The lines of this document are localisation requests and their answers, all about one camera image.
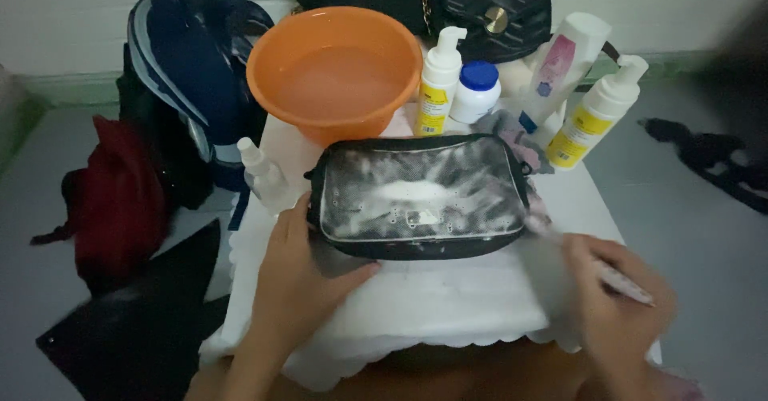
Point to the person's right hand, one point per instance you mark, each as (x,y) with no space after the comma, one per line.
(618,302)

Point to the person's left hand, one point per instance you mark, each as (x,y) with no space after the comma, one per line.
(294,287)

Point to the person's right fingers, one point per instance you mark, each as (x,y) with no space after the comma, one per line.
(600,257)

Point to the white cleaning brush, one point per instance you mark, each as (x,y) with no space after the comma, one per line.
(591,263)

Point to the black foamy pouch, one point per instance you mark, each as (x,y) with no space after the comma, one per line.
(417,197)

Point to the white yellow-label foam pump bottle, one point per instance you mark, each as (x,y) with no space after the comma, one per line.
(591,119)
(438,89)

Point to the grey pink cloth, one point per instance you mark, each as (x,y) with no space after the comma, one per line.
(516,143)

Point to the white scalloped table cover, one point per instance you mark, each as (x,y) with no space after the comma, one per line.
(432,302)

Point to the white pink-label bottle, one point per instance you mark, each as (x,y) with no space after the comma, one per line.
(561,71)

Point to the white jar blue lid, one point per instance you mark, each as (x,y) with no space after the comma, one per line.
(475,95)

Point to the black quilted handbag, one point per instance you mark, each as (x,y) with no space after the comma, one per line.
(444,5)

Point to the orange plastic basin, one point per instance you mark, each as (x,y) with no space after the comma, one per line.
(334,71)

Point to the small clear spray bottle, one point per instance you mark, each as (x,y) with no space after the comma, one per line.
(264,176)

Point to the navy blue backpack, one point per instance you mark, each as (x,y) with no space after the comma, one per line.
(186,89)

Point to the black cloth bag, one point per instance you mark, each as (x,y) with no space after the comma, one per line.
(138,329)

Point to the dark red bag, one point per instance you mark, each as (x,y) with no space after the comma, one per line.
(111,203)

